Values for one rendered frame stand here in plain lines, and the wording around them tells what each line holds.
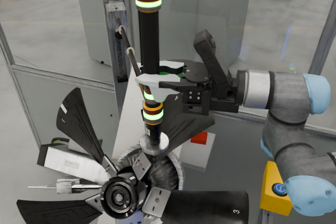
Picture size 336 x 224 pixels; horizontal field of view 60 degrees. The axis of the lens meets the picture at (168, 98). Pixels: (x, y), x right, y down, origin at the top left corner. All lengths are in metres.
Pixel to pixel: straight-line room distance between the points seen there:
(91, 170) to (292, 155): 0.72
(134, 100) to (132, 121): 0.08
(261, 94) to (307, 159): 0.14
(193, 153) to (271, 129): 0.87
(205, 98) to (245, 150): 1.11
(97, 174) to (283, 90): 0.73
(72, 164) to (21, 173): 1.64
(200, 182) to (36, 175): 1.38
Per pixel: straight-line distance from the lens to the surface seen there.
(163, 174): 0.99
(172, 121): 0.86
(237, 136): 1.60
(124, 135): 1.15
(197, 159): 1.43
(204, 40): 0.52
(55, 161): 1.16
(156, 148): 0.70
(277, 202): 1.13
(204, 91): 0.56
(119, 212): 0.89
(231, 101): 0.59
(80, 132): 0.96
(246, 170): 1.77
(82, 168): 1.11
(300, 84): 0.58
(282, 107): 0.59
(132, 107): 1.14
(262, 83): 0.56
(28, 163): 2.80
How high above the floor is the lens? 1.94
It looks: 37 degrees down
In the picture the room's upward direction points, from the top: straight up
